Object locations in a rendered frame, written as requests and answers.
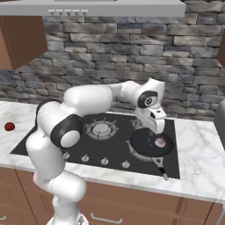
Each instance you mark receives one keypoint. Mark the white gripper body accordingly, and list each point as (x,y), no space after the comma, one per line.
(149,121)

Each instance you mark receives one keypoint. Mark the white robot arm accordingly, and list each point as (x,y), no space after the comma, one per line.
(88,99)

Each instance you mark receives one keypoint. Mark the black frying pan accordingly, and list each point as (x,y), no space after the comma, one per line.
(143,143)

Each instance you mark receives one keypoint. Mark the pale pink garlic bulb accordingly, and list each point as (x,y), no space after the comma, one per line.
(160,143)

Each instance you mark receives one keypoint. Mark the red tomato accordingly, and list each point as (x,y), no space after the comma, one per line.
(9,126)

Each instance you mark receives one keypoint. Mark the black gas hob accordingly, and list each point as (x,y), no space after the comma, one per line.
(114,146)

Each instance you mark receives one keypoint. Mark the silver hob knob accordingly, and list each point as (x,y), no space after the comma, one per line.
(85,158)
(104,161)
(66,155)
(126,164)

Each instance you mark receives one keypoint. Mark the grey appliance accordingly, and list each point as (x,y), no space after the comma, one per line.
(220,120)

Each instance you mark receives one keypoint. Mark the brown drawer front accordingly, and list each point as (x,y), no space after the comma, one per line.
(132,214)
(132,193)

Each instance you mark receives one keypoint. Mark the brown base cupboard door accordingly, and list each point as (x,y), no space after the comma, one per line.
(17,196)
(215,214)

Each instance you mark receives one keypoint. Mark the grey extractor hood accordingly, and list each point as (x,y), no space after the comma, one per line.
(117,7)

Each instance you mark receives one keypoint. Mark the brown wall cupboard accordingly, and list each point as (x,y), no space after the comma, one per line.
(221,52)
(20,41)

